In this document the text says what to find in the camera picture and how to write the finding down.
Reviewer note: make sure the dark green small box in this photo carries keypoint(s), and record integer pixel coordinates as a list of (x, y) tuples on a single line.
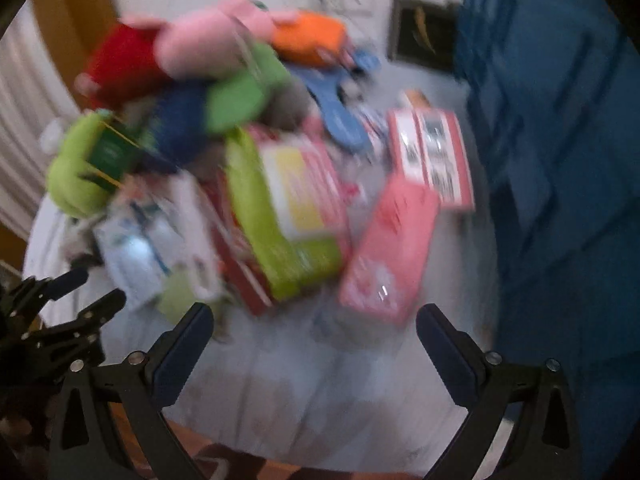
[(111, 155)]

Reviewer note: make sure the blue plastic bin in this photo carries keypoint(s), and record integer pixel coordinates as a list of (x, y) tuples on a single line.
[(555, 160)]

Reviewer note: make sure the dark framed panel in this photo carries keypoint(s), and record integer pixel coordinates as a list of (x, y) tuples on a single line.
[(420, 35)]

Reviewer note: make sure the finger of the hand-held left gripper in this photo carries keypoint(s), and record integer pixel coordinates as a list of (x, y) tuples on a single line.
[(100, 310), (67, 281)]

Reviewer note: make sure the pink pig plush orange dress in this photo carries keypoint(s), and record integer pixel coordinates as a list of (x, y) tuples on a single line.
[(305, 37)]

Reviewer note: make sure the blue plush toy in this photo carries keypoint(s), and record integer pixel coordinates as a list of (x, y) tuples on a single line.
[(177, 122)]

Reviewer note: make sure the red cardboard box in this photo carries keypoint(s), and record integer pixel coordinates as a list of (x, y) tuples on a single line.
[(240, 270)]

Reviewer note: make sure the blue plastic object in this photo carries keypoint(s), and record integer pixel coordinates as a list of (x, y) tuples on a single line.
[(342, 112)]

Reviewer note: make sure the green box yellow label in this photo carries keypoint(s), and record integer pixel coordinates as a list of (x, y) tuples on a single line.
[(287, 225)]

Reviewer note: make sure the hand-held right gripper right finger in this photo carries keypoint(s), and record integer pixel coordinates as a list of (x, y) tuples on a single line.
[(449, 355)]

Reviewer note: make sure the grey plush toy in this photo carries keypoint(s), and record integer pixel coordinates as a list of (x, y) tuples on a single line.
[(285, 105)]

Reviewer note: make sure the pink pig plush red dress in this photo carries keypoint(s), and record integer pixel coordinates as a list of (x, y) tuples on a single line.
[(135, 60)]

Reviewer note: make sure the white wipes packet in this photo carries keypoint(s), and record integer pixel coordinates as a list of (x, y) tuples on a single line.
[(135, 255)]

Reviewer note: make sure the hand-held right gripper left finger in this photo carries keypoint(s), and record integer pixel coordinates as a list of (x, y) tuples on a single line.
[(181, 355)]

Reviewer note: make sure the red and white box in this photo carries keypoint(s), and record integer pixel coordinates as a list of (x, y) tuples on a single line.
[(435, 155)]

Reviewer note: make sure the white ribbed panel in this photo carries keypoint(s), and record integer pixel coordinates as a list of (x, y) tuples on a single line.
[(25, 110)]

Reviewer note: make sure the green plush toy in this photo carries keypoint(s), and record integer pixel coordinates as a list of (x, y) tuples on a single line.
[(72, 175), (247, 87)]

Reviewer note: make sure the pink box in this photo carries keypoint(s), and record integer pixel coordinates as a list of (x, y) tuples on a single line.
[(392, 252)]

